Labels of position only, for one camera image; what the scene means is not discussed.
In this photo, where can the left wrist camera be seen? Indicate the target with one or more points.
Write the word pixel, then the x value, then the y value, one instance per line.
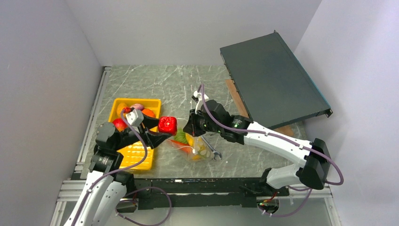
pixel 135 118

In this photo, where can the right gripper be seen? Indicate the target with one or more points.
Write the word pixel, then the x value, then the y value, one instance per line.
pixel 191 126

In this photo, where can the yellow plastic tray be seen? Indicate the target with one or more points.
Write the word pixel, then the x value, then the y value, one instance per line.
pixel 134 153

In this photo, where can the brown potato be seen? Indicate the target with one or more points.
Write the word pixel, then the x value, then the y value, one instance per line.
pixel 120 107

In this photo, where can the red bell pepper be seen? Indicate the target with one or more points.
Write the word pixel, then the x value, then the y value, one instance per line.
pixel 168 124

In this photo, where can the orange carrot with green top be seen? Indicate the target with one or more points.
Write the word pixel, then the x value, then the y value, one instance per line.
pixel 180 146

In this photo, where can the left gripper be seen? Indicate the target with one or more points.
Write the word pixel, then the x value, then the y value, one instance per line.
pixel 151 138

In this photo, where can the red apple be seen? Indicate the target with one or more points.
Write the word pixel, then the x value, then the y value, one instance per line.
pixel 119 124

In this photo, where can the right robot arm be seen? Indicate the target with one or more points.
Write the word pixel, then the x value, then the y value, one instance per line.
pixel 310 160

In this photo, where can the wooden cutting board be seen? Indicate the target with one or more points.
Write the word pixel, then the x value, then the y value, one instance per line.
pixel 286 130

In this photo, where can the green cabbage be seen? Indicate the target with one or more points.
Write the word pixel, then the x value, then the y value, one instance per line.
pixel 181 136

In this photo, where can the purple onion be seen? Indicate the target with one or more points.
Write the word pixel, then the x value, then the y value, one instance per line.
pixel 139 107

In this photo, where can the dark green network switch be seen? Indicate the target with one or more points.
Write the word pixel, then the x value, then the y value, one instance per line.
pixel 274 87

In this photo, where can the orange pumpkin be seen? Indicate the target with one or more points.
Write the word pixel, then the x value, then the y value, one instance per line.
pixel 149 112

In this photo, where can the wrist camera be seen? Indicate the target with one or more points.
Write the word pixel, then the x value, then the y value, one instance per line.
pixel 197 97
pixel 135 118

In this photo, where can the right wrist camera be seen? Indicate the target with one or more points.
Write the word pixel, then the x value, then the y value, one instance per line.
pixel 197 97

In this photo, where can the steel combination wrench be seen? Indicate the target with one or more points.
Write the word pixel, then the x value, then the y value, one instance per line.
pixel 216 154

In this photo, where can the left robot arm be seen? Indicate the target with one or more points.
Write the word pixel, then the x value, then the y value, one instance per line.
pixel 107 183

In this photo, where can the clear dotted zip bag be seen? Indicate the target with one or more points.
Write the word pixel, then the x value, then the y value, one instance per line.
pixel 180 124

